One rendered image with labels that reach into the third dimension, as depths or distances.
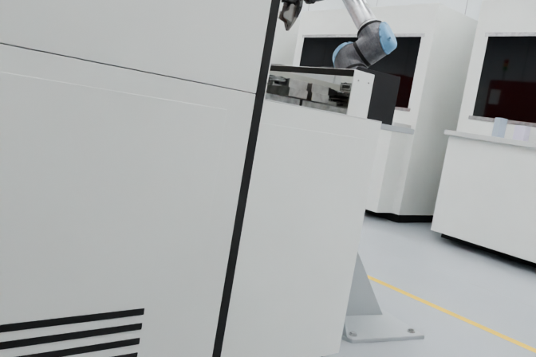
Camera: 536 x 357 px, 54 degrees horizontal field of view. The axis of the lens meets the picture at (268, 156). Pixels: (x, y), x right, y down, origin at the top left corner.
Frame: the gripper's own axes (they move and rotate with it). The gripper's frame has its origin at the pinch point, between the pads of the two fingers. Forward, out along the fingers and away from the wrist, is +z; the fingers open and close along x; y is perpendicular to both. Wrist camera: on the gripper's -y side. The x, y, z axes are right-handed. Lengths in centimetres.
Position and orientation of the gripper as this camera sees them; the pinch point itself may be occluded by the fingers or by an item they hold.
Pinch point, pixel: (289, 27)
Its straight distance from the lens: 197.2
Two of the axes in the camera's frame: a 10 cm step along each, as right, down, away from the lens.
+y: -7.6, -0.8, -6.4
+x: 6.3, 1.6, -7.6
